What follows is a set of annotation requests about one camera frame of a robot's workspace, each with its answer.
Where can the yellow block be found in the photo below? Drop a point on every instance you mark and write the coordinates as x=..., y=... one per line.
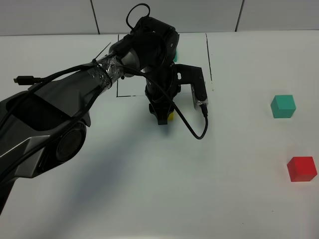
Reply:
x=170, y=117

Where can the red block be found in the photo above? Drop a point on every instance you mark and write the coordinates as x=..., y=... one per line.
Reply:
x=302, y=169

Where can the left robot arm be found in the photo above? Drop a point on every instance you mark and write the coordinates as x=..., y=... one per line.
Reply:
x=45, y=126

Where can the green template block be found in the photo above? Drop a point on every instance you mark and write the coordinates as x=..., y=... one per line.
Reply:
x=175, y=58

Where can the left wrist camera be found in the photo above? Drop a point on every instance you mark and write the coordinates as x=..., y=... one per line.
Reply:
x=193, y=76

